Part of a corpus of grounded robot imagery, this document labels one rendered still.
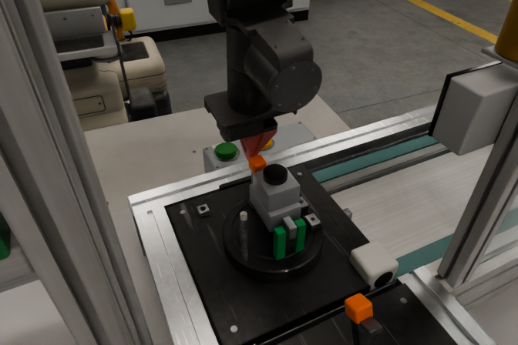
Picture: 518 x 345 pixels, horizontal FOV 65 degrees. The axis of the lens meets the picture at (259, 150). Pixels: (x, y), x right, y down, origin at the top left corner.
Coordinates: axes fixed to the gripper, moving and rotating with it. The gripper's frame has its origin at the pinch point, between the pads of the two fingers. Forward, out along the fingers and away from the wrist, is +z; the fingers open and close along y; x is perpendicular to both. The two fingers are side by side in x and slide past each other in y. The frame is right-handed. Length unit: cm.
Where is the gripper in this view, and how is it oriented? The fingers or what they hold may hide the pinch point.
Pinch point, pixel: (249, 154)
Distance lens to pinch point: 56.4
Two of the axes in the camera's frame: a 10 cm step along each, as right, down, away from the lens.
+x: -4.4, -6.2, 6.5
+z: -0.4, 7.3, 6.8
